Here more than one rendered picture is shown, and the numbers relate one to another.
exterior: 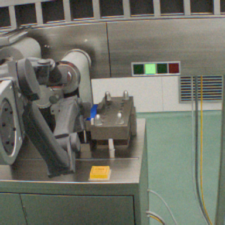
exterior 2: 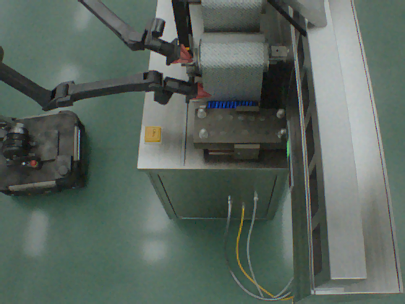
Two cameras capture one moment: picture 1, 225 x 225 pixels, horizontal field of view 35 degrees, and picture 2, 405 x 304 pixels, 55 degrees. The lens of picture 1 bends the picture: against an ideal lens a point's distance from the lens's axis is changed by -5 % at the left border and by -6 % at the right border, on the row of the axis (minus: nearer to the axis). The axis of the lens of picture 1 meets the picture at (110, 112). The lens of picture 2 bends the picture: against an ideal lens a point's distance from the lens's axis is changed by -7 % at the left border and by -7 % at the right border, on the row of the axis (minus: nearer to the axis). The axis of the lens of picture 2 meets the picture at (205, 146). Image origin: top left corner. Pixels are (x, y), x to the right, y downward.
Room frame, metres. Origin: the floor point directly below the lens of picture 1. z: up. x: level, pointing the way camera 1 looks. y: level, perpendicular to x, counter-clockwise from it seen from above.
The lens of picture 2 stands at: (1.55, -0.82, 2.54)
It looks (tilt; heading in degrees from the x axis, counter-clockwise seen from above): 64 degrees down; 90
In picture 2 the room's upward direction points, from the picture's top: 8 degrees counter-clockwise
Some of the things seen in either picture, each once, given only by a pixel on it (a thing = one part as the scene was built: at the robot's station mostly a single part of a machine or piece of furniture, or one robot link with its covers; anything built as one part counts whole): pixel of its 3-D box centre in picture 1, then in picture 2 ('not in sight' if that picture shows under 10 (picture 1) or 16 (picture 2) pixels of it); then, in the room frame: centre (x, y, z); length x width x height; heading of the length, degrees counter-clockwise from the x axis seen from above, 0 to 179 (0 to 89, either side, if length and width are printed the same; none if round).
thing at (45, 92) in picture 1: (48, 86); (233, 45); (1.72, 0.29, 1.18); 0.26 x 0.12 x 0.12; 171
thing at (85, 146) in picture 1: (90, 135); not in sight; (1.69, 0.11, 0.92); 0.28 x 0.04 x 0.04; 171
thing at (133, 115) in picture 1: (133, 120); (246, 152); (1.71, -0.11, 0.97); 0.10 x 0.03 x 0.11; 171
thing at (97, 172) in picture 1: (99, 172); (152, 134); (1.32, 0.07, 0.91); 0.07 x 0.07 x 0.02; 81
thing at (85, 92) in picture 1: (86, 98); (232, 90); (1.69, 0.11, 1.11); 0.23 x 0.01 x 0.18; 171
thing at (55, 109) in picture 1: (60, 123); (195, 79); (1.54, 0.23, 1.05); 0.06 x 0.05 x 0.31; 171
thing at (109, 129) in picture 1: (114, 115); (242, 128); (1.71, -0.01, 1.00); 0.40 x 0.16 x 0.06; 171
